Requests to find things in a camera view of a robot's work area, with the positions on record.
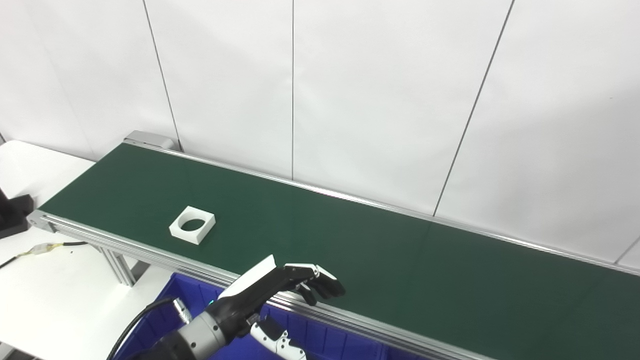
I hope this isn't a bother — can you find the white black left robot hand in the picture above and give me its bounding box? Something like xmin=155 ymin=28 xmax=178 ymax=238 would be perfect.
xmin=215 ymin=254 xmax=346 ymax=360

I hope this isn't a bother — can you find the white square part round hole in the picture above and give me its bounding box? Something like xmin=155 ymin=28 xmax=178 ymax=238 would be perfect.
xmin=169 ymin=205 xmax=216 ymax=245

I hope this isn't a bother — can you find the blue plastic bin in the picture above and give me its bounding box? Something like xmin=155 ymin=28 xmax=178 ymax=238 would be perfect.
xmin=112 ymin=272 xmax=431 ymax=360

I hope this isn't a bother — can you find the green conveyor belt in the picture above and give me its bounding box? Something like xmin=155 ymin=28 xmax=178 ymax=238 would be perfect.
xmin=40 ymin=142 xmax=640 ymax=360
xmin=26 ymin=131 xmax=640 ymax=360

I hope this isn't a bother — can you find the aluminium conveyor leg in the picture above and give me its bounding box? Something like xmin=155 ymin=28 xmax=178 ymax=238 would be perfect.
xmin=97 ymin=245 xmax=151 ymax=287

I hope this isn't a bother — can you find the grey conveyor motor housing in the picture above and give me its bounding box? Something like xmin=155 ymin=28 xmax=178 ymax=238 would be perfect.
xmin=124 ymin=130 xmax=177 ymax=151

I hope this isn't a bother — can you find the black block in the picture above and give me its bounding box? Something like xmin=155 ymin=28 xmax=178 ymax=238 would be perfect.
xmin=0 ymin=189 xmax=35 ymax=239

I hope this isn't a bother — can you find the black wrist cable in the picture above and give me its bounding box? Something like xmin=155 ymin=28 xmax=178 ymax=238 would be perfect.
xmin=106 ymin=297 xmax=193 ymax=360

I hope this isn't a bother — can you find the yellow white connector cable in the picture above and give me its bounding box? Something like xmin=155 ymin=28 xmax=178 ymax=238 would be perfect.
xmin=0 ymin=241 xmax=88 ymax=269

